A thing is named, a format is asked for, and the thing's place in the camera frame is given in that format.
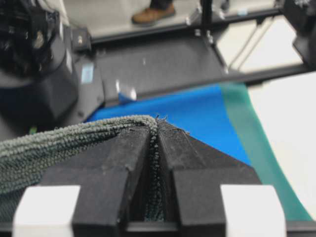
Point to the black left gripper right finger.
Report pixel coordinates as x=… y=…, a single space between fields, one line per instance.
x=212 y=194

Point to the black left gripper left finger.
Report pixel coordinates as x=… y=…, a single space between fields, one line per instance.
x=89 y=194

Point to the grey microfibre towel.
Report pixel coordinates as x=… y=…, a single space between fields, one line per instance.
x=24 y=160

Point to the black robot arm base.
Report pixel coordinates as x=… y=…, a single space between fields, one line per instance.
x=47 y=77

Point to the blue table mat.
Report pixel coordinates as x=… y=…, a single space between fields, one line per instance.
x=200 y=112

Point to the brown shoe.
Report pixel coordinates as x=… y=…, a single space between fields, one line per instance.
x=151 y=15

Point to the black aluminium frame rail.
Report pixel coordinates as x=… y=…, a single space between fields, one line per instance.
x=205 y=42

